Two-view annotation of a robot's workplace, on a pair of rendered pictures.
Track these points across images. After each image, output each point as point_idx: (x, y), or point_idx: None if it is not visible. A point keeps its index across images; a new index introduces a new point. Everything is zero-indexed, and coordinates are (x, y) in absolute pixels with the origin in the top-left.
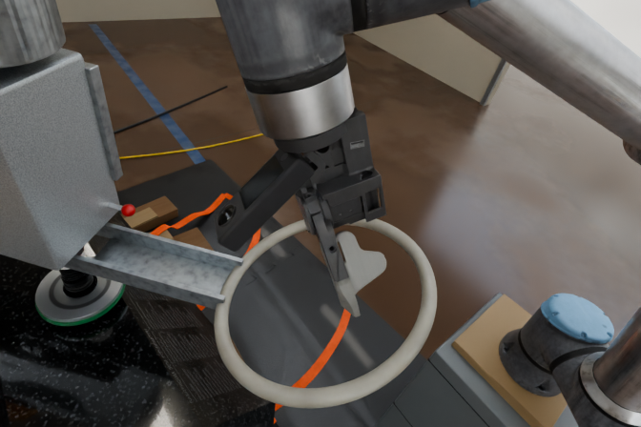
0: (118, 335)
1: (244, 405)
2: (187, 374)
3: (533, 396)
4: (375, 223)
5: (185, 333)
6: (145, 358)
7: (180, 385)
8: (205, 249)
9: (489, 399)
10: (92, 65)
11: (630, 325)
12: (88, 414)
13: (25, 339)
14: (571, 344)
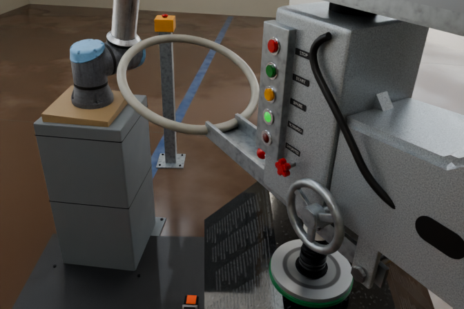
0: (292, 238)
1: (231, 203)
2: (257, 207)
3: (115, 96)
4: (124, 66)
5: (238, 251)
6: (281, 215)
7: (267, 196)
8: (222, 135)
9: (129, 112)
10: (269, 21)
11: (127, 1)
12: None
13: None
14: (106, 52)
